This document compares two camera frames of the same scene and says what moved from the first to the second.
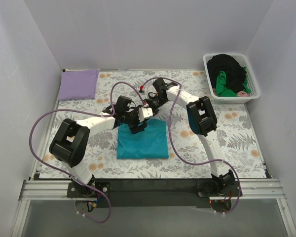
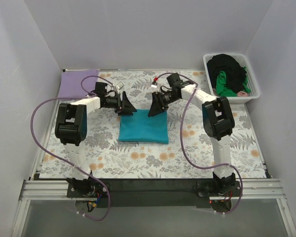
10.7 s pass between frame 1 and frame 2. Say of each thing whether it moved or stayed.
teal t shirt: moved
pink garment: stayed
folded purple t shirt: stayed
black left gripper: stayed
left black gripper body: moved
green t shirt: stayed
